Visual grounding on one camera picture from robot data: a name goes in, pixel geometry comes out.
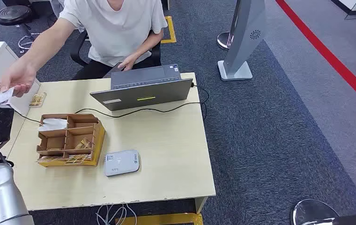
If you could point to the gold patterned room key card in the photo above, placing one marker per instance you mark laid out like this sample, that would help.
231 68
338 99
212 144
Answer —
77 159
49 159
83 144

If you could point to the brown cardboard organizer box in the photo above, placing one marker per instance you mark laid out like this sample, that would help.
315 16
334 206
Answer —
97 139

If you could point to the chrome stanchion base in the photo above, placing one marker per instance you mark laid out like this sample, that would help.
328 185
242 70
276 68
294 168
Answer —
223 40
313 211

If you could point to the yellow floor tape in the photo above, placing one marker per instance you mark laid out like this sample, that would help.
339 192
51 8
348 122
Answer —
165 220
170 29

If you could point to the clear tray with gold cards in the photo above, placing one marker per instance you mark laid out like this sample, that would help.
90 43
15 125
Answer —
37 100

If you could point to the person's left hand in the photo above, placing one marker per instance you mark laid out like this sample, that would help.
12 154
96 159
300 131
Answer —
130 62

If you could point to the person's right forearm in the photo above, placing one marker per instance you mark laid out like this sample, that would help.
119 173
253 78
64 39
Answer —
44 51

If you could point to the white card stack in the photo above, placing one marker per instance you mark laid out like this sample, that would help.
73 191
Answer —
52 124

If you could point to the person's left forearm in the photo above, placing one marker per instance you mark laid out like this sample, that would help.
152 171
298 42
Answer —
150 43

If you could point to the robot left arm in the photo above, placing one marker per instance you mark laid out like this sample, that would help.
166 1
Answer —
1 195

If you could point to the grey laptop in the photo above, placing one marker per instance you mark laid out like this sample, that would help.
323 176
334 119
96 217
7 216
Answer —
140 96

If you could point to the white ID card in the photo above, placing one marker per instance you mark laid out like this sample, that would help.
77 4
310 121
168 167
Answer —
1 97

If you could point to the black round stool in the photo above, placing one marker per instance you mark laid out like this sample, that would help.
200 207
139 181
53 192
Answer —
13 15

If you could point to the person's right hand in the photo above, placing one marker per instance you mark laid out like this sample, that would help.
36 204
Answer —
21 77

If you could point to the person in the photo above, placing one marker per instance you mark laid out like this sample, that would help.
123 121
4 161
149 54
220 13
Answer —
116 31

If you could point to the silver kiosk stand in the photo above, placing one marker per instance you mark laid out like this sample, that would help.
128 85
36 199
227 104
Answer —
243 37

